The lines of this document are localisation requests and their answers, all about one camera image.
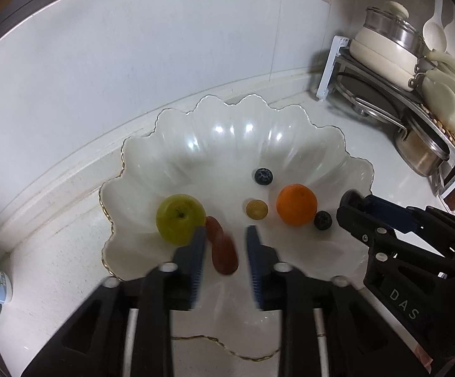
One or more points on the red date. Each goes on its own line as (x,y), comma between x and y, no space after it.
(213,228)
(224,255)

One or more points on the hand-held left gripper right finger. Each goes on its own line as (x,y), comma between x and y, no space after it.
(254,271)

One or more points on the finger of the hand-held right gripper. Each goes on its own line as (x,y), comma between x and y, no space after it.
(355,216)
(392,214)

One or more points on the white grey kitchen rack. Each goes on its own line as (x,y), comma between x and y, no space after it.
(428,110)

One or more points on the steel pan lid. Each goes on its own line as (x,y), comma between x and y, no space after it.
(369,98)

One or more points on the green apple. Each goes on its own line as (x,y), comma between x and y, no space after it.
(178,218)

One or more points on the steel cooking pot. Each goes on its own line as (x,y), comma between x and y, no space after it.
(420,150)

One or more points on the white soup ladle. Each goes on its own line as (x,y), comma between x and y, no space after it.
(433,29)

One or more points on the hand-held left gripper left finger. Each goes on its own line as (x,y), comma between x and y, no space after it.
(197,271)

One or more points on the white pot glass lid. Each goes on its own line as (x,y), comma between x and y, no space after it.
(394,27)

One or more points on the cream ceramic pot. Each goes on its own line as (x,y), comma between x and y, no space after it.
(447,102)

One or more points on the orange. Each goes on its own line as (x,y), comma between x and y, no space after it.
(296,204)

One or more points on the dark blueberry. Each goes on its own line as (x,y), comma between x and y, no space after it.
(263,175)
(323,220)

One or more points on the woven trivet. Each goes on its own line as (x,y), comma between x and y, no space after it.
(449,135)

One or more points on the yellow-green grape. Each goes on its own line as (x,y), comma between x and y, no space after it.
(256,209)

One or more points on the white scalloped bowl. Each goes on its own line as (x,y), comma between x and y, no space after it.
(211,145)

